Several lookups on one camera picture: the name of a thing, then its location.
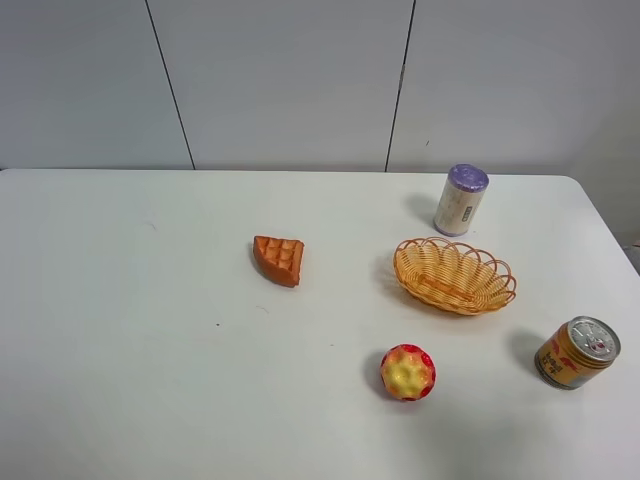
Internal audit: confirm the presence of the orange waffle bread slice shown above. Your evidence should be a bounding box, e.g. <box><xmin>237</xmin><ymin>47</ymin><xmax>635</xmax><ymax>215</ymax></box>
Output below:
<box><xmin>252</xmin><ymin>236</ymin><xmax>304</xmax><ymax>288</ymax></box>

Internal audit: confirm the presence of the woven orange wicker basket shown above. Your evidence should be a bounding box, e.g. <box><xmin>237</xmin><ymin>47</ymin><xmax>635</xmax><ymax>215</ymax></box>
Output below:
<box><xmin>393</xmin><ymin>237</ymin><xmax>517</xmax><ymax>316</ymax></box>

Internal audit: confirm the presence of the purple-lidded cylindrical canister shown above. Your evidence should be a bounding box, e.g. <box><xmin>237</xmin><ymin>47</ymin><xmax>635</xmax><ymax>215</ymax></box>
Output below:
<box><xmin>434</xmin><ymin>164</ymin><xmax>489</xmax><ymax>237</ymax></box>

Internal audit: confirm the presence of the red yellow apple toy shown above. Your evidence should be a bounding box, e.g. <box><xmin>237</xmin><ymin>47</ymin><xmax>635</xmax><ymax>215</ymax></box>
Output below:
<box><xmin>379</xmin><ymin>344</ymin><xmax>436</xmax><ymax>402</ymax></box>

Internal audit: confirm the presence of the gold energy drink can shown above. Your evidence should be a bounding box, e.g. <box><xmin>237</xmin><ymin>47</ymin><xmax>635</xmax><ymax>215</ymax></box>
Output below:
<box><xmin>534</xmin><ymin>316</ymin><xmax>621</xmax><ymax>390</ymax></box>

